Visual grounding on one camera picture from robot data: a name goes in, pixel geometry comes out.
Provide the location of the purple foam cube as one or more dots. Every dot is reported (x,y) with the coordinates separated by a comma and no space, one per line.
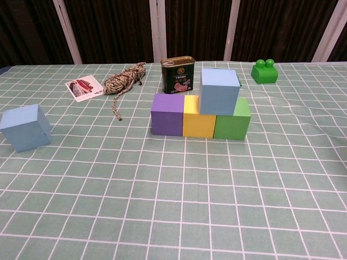
(166,120)

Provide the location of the light blue foam cube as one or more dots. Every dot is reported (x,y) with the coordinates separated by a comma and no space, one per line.
(24,130)
(219,92)

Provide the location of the white photo card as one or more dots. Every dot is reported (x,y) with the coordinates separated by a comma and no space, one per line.
(84,88)

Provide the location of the green checkered tablecloth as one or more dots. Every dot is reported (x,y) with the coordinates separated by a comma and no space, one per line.
(173,203)

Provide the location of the blue table pad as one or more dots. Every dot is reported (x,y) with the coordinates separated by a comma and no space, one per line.
(3,70)

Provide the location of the black curtain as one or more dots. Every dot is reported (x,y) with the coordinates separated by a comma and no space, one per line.
(114,29)

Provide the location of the dark green luncheon meat can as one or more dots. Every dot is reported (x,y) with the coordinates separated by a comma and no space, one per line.
(179,77)

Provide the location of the yellow foam cube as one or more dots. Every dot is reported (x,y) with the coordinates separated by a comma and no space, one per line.
(198,126)

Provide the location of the green snack packet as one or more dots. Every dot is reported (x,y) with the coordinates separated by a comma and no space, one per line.
(240,85)

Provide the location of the green foam cube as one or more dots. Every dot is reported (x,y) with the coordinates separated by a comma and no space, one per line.
(231,127)

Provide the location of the green toy building brick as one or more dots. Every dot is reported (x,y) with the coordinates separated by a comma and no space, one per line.
(264,73)

